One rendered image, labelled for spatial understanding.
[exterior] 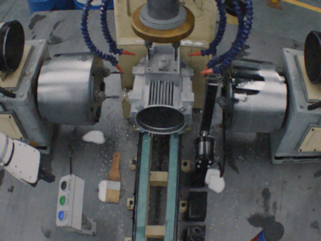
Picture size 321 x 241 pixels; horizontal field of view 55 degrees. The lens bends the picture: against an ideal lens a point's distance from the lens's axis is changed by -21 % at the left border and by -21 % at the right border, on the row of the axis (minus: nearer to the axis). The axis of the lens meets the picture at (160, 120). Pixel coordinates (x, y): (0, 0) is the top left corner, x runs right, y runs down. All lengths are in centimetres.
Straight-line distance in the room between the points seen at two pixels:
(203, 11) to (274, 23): 209
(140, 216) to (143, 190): 10
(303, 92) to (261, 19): 216
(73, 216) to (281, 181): 79
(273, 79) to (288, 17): 234
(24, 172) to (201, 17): 79
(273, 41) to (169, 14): 96
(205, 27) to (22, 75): 67
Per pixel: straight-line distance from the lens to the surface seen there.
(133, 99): 115
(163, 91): 114
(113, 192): 129
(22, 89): 116
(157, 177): 127
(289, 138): 125
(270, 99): 113
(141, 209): 114
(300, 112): 112
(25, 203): 137
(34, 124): 125
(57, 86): 114
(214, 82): 97
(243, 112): 112
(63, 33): 185
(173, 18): 98
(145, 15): 99
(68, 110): 115
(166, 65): 115
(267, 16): 334
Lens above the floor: 200
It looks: 57 degrees down
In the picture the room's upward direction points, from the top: straight up
